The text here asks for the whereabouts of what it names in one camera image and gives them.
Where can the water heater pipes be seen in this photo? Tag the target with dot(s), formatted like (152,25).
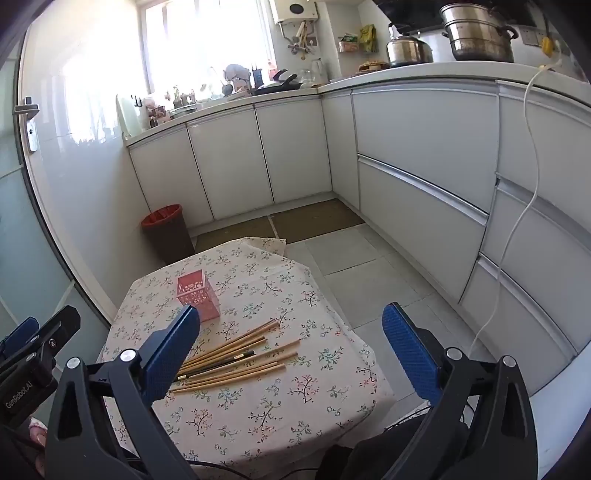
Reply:
(300,44)

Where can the black chopstick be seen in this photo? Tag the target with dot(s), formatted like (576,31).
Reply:
(231,360)

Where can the pink perforated plastic basket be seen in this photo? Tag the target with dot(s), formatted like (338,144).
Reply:
(203,295)

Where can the black range hood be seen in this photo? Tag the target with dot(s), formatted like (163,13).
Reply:
(415,11)

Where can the yellow green packet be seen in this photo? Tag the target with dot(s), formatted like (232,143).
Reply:
(368,39)

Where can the kitchen window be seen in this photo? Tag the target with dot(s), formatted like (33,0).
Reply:
(207,41)

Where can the white water heater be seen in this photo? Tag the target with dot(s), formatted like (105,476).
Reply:
(295,11)

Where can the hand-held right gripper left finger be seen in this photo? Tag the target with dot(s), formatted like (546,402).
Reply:
(171,355)

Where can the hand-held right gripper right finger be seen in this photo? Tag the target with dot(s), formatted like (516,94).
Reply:
(411,350)

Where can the white jug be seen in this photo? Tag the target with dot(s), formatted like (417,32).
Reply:
(318,71)

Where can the woven food basket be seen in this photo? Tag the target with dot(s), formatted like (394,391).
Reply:
(371,66)

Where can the brown trash bin red liner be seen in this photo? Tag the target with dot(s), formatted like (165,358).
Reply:
(168,235)

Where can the steel kettle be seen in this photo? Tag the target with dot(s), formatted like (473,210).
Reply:
(406,50)

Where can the white kitchen cabinet unit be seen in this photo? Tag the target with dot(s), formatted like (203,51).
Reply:
(415,138)

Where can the metal tray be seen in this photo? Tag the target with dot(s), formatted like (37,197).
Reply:
(184,110)

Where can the black frying pan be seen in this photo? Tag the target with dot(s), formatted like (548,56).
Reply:
(277,85)

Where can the yellow plug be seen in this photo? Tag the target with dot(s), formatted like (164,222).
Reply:
(547,46)

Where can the person's left hand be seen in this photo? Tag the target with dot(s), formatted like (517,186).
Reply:
(38,429)

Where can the pale cutting board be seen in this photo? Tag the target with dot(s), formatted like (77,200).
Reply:
(128,115)

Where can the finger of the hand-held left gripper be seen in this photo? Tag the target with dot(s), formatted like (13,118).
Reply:
(57,330)
(18,334)

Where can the white kitchen countertop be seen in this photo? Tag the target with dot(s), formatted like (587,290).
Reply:
(415,69)

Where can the brown floor mat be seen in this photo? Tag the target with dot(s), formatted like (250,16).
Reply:
(314,217)
(231,233)

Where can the frosted glass door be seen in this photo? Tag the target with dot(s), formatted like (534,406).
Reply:
(18,230)

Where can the white wall socket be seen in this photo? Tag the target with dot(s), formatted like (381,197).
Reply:
(528,36)

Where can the red bottle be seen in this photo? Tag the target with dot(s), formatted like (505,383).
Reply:
(271,71)

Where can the pile of wooden chopsticks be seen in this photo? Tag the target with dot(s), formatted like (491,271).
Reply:
(231,372)

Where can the floral tablecloth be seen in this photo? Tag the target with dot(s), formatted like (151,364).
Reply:
(277,415)

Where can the grey figurine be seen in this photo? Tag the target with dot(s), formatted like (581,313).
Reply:
(238,74)

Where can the steel steamer pot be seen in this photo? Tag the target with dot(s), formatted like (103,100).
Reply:
(480,32)

